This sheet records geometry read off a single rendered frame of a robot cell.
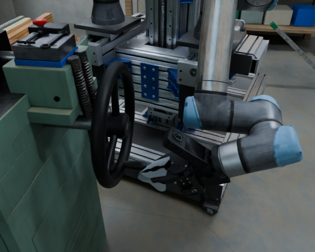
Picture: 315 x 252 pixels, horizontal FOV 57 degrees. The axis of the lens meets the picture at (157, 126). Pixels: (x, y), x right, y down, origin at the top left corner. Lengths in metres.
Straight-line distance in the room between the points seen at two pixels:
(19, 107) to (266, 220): 1.26
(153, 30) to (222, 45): 0.74
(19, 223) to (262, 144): 0.53
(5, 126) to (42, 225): 0.30
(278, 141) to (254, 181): 1.16
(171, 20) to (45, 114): 0.82
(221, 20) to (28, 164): 0.53
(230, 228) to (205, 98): 0.95
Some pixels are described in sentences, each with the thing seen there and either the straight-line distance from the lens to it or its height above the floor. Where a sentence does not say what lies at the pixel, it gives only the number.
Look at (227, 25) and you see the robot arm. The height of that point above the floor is 1.01.
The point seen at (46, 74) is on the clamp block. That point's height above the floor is 0.95.
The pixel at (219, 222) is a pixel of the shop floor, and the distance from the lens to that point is 1.52.
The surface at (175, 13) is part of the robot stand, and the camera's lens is 1.33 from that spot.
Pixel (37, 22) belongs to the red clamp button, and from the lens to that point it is 0.70.
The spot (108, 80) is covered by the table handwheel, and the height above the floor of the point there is 0.95.
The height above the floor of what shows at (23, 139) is 0.82.
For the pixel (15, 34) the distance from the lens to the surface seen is 0.93.
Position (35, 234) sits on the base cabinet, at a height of 0.59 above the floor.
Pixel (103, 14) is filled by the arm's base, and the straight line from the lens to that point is 1.36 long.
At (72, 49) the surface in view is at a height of 0.97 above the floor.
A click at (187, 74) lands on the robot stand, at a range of 1.10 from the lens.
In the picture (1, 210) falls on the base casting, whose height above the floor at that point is 0.74.
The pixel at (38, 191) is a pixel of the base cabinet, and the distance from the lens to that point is 0.77.
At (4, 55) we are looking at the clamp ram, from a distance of 0.73.
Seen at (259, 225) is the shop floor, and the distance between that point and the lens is 1.56.
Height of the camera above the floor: 1.20
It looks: 36 degrees down
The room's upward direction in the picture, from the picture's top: straight up
